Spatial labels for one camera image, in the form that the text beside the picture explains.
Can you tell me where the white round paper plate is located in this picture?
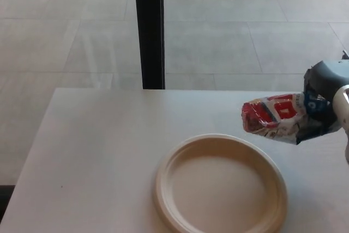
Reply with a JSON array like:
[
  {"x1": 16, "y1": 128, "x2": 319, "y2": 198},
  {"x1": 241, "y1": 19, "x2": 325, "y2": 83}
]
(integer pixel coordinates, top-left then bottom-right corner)
[{"x1": 155, "y1": 134, "x2": 288, "y2": 233}]

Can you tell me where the red white sunflower seed bag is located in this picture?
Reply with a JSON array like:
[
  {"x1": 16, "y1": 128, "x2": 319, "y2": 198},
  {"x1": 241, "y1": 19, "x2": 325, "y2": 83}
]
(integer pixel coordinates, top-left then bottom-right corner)
[{"x1": 241, "y1": 93, "x2": 333, "y2": 145}]

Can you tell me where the black vertical window post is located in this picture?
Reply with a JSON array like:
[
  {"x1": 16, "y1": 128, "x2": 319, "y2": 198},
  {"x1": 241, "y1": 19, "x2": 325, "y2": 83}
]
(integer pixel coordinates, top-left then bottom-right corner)
[{"x1": 133, "y1": 0, "x2": 166, "y2": 90}]

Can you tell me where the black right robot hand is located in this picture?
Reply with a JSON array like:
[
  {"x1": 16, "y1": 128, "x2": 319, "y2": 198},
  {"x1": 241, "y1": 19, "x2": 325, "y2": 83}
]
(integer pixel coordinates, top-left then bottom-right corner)
[{"x1": 296, "y1": 59, "x2": 349, "y2": 145}]

